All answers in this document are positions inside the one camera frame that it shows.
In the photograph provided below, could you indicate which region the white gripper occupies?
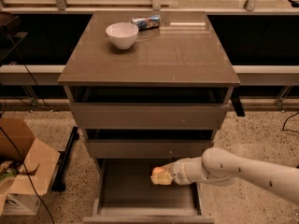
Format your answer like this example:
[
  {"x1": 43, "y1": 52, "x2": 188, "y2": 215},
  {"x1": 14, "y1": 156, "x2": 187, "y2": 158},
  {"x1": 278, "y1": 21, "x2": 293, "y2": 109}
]
[{"x1": 150, "y1": 158, "x2": 192, "y2": 186}]

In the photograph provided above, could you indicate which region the orange fruit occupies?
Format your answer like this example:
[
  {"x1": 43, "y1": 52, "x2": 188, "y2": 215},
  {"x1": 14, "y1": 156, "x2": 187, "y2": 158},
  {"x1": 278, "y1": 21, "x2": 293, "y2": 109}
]
[{"x1": 152, "y1": 167, "x2": 164, "y2": 175}]

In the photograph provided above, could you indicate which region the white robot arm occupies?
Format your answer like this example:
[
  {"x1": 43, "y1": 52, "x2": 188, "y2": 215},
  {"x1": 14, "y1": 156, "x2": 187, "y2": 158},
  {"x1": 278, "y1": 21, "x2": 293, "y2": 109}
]
[{"x1": 150, "y1": 147, "x2": 299, "y2": 204}]

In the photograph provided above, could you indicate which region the open bottom grey drawer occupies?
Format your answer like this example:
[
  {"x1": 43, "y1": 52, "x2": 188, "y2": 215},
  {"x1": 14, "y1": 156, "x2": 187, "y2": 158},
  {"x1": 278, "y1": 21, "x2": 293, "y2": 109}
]
[{"x1": 83, "y1": 159, "x2": 215, "y2": 224}]

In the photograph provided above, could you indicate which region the middle grey drawer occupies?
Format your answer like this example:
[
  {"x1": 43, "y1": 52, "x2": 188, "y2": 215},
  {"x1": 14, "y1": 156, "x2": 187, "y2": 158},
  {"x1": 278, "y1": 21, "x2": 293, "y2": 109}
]
[{"x1": 85, "y1": 129, "x2": 215, "y2": 159}]

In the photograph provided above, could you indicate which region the grey drawer cabinet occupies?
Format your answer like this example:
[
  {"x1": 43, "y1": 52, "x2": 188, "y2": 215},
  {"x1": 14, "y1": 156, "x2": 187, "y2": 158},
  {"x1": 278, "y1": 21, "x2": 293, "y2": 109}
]
[{"x1": 57, "y1": 9, "x2": 241, "y2": 224}]

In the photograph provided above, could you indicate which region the top grey drawer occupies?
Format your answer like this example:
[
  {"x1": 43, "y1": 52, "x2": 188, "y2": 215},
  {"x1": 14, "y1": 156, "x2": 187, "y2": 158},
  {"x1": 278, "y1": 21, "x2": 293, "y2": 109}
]
[{"x1": 65, "y1": 86, "x2": 232, "y2": 130}]

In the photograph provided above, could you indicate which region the black floor bar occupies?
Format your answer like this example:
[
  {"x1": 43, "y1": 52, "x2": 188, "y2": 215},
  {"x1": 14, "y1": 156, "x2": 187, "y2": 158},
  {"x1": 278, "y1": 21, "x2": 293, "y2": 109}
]
[{"x1": 51, "y1": 126, "x2": 79, "y2": 192}]

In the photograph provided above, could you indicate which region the brown cardboard box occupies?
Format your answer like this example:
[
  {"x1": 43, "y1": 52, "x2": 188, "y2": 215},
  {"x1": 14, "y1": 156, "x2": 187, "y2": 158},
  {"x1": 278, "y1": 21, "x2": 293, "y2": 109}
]
[{"x1": 0, "y1": 118, "x2": 59, "y2": 195}]

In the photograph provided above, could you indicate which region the white ceramic bowl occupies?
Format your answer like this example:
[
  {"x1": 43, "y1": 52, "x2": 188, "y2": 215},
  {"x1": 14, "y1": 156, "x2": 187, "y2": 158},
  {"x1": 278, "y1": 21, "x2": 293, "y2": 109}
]
[{"x1": 106, "y1": 22, "x2": 139, "y2": 49}]

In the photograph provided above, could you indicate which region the crushed blue soda can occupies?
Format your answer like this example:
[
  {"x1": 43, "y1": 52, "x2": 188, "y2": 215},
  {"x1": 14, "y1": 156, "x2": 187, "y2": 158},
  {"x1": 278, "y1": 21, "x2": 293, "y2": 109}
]
[{"x1": 131, "y1": 15, "x2": 161, "y2": 31}]

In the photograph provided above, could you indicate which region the white box with print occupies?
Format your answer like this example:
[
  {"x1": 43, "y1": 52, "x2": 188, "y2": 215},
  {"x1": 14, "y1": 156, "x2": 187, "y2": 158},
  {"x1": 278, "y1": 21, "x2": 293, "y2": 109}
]
[{"x1": 0, "y1": 194, "x2": 41, "y2": 216}]

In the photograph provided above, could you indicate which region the black cable right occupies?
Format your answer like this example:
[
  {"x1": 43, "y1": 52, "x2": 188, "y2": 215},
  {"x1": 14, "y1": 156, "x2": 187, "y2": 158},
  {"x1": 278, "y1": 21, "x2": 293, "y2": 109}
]
[{"x1": 281, "y1": 110, "x2": 299, "y2": 135}]

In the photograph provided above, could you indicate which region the black cable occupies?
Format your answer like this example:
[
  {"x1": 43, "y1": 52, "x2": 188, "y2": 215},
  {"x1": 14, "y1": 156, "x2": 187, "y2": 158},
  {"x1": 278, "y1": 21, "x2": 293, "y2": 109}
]
[
  {"x1": 281, "y1": 110, "x2": 299, "y2": 135},
  {"x1": 0, "y1": 31, "x2": 56, "y2": 224}
]

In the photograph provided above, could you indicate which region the black cable left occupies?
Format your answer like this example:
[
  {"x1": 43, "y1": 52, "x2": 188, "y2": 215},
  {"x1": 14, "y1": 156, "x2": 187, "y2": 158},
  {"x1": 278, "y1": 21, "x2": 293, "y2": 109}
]
[{"x1": 0, "y1": 31, "x2": 56, "y2": 224}]

